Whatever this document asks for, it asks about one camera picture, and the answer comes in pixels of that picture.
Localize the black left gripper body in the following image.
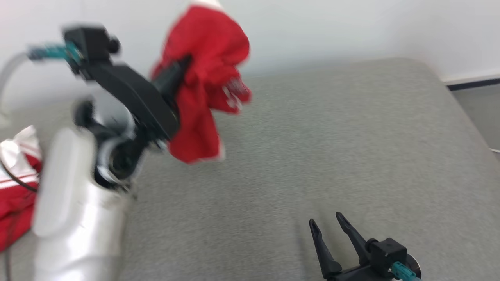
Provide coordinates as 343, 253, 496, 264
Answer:
80, 64, 180, 140

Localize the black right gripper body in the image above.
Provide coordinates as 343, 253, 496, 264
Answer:
325, 265, 399, 281

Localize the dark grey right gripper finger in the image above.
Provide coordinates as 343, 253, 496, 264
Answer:
336, 212, 371, 266
309, 219, 342, 279

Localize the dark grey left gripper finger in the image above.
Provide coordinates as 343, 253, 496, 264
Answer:
152, 55, 192, 103

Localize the red mesh basketball jersey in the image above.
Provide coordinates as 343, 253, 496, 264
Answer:
150, 0, 252, 164

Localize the red top with white sleeves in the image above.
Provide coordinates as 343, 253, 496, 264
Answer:
0, 125, 43, 252

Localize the black baseboard strip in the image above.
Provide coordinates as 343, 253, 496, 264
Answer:
445, 77, 500, 91

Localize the teal right cable connector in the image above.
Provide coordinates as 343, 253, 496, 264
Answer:
390, 261, 421, 281

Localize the teal cable connector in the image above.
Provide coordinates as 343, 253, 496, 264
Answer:
27, 42, 83, 65
390, 261, 421, 281

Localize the teal left cable connector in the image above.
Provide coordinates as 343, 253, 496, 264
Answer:
27, 42, 83, 65

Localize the grey cable hose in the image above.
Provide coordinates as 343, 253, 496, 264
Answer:
0, 52, 32, 127

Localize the thin black cable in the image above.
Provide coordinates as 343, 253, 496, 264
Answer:
0, 158, 39, 194

